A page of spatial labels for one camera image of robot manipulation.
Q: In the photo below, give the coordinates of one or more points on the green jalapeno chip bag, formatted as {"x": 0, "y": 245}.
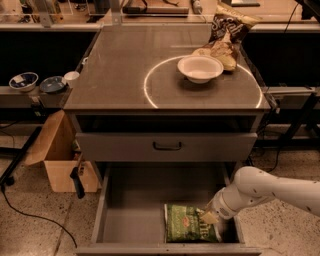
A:
{"x": 183, "y": 224}

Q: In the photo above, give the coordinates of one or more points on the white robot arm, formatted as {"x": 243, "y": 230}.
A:
{"x": 252, "y": 186}

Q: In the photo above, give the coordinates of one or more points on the closed grey top drawer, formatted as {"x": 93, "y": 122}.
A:
{"x": 137, "y": 147}

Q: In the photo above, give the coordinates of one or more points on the grey drawer cabinet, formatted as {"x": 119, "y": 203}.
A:
{"x": 131, "y": 84}

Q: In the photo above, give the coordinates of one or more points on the open grey middle drawer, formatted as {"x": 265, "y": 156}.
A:
{"x": 130, "y": 218}

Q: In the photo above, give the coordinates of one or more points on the brown chip bag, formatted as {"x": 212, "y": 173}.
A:
{"x": 228, "y": 28}

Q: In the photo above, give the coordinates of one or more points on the cardboard box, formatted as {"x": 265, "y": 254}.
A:
{"x": 54, "y": 148}

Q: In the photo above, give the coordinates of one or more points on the small white cup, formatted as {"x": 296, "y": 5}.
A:
{"x": 71, "y": 78}

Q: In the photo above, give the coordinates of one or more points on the dark blue bowl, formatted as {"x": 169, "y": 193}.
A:
{"x": 52, "y": 84}

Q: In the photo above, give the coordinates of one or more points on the grey side shelf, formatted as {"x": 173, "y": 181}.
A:
{"x": 10, "y": 98}

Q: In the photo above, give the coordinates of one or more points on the black drawer handle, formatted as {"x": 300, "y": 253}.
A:
{"x": 160, "y": 147}

